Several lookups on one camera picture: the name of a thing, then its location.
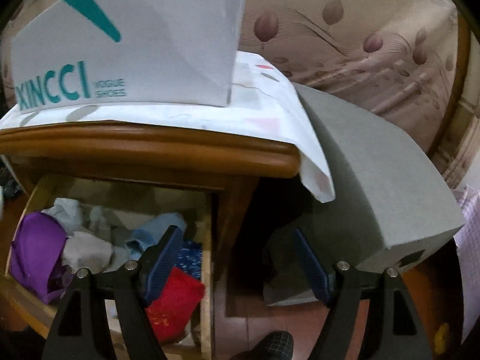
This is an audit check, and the light blue underwear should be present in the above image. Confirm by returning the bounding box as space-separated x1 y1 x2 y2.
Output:
124 212 187 260

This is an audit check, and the beige leaf pattern curtain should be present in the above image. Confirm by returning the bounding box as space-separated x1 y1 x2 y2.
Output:
0 0 474 190

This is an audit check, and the purple underwear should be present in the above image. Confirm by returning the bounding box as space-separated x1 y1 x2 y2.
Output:
9 211 72 305

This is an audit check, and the grey white underwear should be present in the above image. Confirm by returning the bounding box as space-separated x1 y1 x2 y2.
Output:
62 232 112 274

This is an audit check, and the light wooden drawer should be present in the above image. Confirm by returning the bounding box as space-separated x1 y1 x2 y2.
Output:
20 174 214 359

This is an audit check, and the black checked slipper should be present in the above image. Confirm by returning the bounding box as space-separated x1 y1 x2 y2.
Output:
230 331 294 360

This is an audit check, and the navy dotted underwear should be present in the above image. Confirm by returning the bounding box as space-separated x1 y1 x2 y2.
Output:
176 241 203 281

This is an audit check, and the red underwear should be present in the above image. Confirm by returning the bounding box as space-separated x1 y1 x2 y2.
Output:
145 267 205 345

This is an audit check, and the pale mint underwear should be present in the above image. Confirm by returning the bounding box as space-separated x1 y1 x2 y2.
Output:
41 197 112 235

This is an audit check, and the white patterned cloth cover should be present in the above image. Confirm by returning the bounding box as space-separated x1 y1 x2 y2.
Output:
1 51 335 203

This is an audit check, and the brown wooden nightstand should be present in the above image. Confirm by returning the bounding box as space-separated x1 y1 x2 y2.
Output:
1 120 300 359

